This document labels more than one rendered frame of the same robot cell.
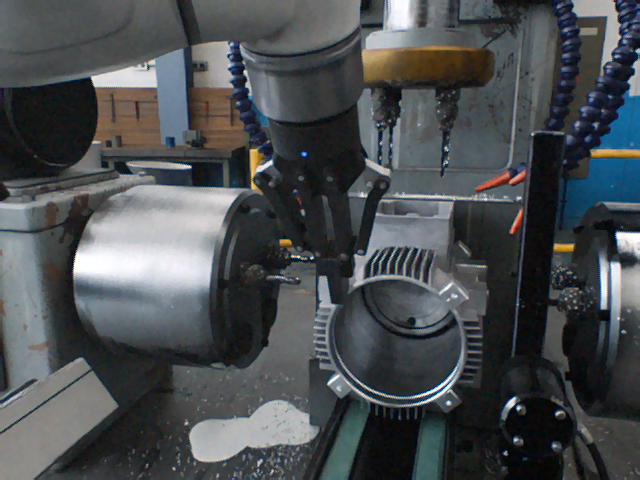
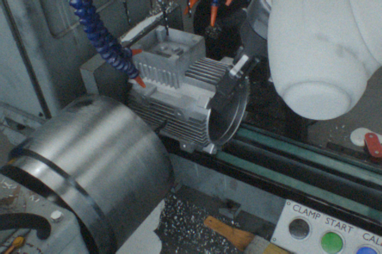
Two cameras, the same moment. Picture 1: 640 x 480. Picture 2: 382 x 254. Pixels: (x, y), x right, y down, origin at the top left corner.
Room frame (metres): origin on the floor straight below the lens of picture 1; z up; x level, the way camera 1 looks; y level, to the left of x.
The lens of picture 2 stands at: (0.31, 0.67, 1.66)
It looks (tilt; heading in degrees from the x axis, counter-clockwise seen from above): 40 degrees down; 295
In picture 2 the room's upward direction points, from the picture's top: 8 degrees counter-clockwise
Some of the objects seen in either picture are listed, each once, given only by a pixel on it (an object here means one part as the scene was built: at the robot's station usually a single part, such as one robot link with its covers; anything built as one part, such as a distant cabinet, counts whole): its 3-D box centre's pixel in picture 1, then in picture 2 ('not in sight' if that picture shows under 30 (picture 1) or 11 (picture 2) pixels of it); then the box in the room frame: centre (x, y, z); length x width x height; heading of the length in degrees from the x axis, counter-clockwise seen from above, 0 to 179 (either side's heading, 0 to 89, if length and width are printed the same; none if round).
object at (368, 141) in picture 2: not in sight; (373, 146); (0.28, -0.25, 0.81); 0.09 x 0.03 x 0.02; 108
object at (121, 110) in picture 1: (122, 165); not in sight; (5.29, 1.92, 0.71); 2.21 x 0.95 x 1.43; 86
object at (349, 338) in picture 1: (405, 312); (190, 97); (0.68, -0.10, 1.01); 0.20 x 0.19 x 0.19; 165
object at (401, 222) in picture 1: (411, 234); (169, 56); (0.72, -0.11, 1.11); 0.12 x 0.11 x 0.07; 165
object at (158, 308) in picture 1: (159, 272); (70, 196); (0.77, 0.24, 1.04); 0.37 x 0.25 x 0.25; 76
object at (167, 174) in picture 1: (161, 193); not in sight; (2.19, 0.65, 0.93); 0.25 x 0.24 x 0.25; 176
